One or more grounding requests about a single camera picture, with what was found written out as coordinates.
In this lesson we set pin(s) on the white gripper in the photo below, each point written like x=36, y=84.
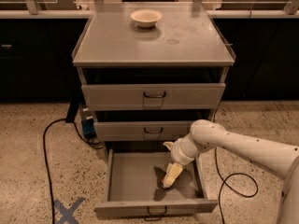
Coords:
x=178, y=154

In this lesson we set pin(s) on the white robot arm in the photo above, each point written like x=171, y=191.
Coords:
x=277, y=158

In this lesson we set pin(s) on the grey open bottom drawer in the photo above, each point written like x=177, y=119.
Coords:
x=134, y=187

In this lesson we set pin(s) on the grey middle drawer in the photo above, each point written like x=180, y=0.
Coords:
x=141, y=130

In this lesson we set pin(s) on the grey top drawer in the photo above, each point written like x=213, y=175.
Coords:
x=153, y=96

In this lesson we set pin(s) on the grey drawer cabinet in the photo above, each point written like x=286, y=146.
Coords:
x=183, y=47

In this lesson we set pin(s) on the dark background counter cabinets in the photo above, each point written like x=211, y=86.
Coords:
x=37, y=58

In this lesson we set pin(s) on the blue power box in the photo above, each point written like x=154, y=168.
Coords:
x=87, y=123

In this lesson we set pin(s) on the blue tape cross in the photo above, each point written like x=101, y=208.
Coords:
x=68, y=213

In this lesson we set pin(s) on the white bowl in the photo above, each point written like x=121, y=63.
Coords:
x=146, y=18

